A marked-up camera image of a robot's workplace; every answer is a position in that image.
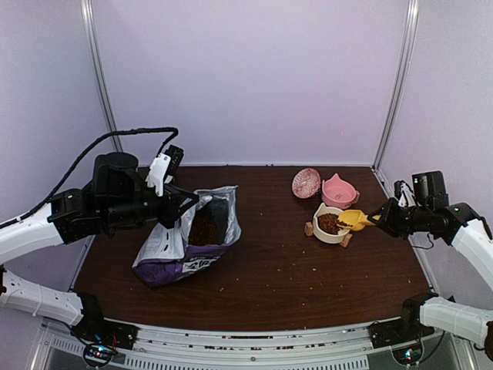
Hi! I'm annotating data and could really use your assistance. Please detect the aluminium corner post left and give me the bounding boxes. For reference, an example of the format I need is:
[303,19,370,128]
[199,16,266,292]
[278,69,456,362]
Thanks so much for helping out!
[80,0,117,133]

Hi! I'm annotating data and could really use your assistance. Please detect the aluminium corner post right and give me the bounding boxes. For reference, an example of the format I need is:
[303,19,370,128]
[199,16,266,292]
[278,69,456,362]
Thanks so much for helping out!
[372,0,419,173]

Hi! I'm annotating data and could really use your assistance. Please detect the black braided left cable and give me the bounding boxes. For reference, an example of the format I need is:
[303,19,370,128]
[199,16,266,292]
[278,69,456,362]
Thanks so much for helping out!
[0,126,179,228]

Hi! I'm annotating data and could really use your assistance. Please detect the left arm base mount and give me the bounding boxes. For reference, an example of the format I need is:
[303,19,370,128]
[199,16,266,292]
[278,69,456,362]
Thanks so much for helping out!
[70,293,139,369]

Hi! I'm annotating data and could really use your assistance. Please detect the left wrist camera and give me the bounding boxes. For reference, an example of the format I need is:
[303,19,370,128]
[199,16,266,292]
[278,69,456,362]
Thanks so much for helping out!
[146,145,184,197]

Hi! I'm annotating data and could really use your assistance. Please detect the yellow plastic food scoop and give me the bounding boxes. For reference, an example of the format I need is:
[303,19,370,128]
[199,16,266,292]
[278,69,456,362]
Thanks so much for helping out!
[338,210,375,231]

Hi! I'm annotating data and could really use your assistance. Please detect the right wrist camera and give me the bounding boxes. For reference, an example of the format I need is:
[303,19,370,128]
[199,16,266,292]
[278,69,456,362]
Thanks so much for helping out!
[394,180,417,207]

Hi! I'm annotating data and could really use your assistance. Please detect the aluminium table edge rail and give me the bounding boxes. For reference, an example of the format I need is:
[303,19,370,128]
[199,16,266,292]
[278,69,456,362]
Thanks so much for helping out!
[383,170,451,293]

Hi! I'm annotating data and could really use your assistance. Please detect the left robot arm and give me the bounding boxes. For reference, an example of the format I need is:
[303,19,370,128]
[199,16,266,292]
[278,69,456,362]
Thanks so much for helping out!
[1,152,199,342]

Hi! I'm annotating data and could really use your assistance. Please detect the pink cat-ear pet bowl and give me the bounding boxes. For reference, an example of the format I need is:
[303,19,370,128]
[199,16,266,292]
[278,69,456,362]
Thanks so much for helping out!
[321,173,357,210]

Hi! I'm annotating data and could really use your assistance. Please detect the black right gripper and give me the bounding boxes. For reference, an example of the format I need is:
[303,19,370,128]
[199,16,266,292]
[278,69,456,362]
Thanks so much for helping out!
[367,197,432,240]

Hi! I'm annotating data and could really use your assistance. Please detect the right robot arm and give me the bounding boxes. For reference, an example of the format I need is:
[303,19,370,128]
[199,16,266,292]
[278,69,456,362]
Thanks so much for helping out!
[368,170,492,354]

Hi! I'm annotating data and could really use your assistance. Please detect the brown kibble in scoop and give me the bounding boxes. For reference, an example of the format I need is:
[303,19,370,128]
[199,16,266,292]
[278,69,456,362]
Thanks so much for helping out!
[337,220,351,228]

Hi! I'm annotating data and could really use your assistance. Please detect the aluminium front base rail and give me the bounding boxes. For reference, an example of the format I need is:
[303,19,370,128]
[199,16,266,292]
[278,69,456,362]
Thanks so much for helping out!
[32,304,477,370]

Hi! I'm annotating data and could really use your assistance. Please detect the brown kibble in cream bowl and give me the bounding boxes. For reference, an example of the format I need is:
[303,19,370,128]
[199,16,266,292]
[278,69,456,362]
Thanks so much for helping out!
[317,214,342,234]

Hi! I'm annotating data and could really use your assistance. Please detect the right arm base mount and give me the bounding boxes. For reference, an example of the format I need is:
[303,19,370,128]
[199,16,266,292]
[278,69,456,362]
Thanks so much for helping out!
[367,293,438,368]

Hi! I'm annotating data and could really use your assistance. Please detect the purple pet food bag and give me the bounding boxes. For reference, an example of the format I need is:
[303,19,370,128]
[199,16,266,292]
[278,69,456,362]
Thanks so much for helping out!
[132,186,242,288]

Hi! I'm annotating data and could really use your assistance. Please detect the aluminium corner post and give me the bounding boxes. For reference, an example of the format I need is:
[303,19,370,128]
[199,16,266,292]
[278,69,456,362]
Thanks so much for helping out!
[80,0,117,133]
[372,0,419,173]

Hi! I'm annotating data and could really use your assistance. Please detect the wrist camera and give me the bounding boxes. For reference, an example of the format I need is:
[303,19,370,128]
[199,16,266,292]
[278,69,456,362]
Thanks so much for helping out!
[394,180,417,207]
[146,145,184,197]

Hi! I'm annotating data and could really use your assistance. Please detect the wooden stand under cream bowl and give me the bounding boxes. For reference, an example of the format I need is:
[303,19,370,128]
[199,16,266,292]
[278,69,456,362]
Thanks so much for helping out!
[304,222,353,247]

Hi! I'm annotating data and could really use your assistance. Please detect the brown kibble in bag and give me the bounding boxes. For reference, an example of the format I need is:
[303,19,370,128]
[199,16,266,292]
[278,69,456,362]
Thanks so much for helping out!
[188,216,217,247]

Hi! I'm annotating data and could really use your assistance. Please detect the cream cat-ear pet bowl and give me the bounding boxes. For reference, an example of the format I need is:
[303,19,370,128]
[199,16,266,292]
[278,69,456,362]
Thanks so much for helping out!
[313,203,352,245]

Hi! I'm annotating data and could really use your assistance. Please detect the red patterned ceramic bowl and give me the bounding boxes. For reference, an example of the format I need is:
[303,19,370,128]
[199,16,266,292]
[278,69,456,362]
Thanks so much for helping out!
[291,168,321,199]

